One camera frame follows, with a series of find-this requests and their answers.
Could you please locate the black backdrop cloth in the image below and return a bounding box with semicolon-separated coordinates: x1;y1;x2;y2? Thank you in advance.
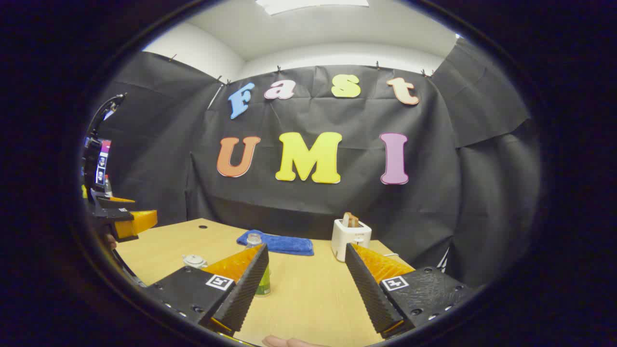
89;38;543;290

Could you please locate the ceiling light panel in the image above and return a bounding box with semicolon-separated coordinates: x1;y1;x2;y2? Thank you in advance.
255;0;369;16

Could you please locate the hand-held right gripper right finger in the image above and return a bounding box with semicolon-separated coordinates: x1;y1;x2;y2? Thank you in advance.
345;242;475;339

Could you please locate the computer monitor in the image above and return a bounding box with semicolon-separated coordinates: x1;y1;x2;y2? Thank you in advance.
86;139;112;186

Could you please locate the clear water bottle green label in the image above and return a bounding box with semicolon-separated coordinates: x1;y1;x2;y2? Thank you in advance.
246;233;271;297

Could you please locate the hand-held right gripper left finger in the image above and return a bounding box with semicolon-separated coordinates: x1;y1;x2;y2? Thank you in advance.
145;243;269;337

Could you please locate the blue towel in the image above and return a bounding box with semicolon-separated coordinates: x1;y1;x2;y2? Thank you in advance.
236;230;314;256

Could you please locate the white toaster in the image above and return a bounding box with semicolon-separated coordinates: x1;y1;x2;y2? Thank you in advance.
331;218;372;263

